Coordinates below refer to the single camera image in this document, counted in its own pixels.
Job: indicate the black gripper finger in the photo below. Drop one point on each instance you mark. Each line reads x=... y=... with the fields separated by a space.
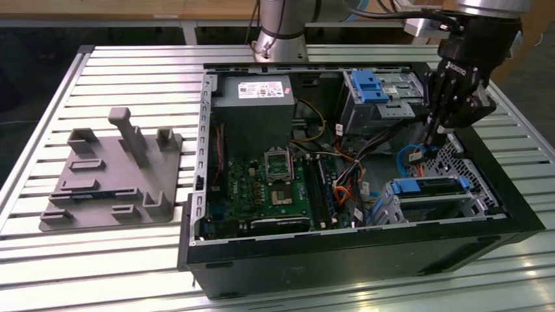
x=475 y=109
x=441 y=107

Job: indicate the hard disk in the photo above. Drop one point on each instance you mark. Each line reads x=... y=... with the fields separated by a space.
x=429 y=186

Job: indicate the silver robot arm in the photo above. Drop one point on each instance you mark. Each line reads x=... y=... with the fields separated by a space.
x=282 y=35

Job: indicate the grey metal disk bay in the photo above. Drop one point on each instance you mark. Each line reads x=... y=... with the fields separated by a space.
x=434 y=208

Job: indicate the black RAM slot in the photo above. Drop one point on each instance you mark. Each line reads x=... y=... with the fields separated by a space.
x=312 y=191

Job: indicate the metal drive cage blue latch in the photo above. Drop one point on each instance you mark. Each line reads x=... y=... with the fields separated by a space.
x=369 y=87

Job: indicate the RAM stick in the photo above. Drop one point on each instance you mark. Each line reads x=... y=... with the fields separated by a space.
x=324 y=188

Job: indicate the grey power supply unit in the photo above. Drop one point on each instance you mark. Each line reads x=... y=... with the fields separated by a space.
x=251 y=120

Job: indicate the black open PC case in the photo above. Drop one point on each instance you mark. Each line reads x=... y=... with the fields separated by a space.
x=347 y=256

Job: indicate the black graphics card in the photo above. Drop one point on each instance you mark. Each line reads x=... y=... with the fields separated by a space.
x=282 y=224

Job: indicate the green motherboard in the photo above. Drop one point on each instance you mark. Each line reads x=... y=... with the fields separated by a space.
x=234 y=188

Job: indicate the wooden desk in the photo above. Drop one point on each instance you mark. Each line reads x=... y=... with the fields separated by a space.
x=130 y=9

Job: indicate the grey parts rack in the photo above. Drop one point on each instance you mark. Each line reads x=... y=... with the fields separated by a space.
x=112 y=182

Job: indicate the silver camera bracket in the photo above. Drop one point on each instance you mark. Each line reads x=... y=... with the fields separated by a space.
x=423 y=29

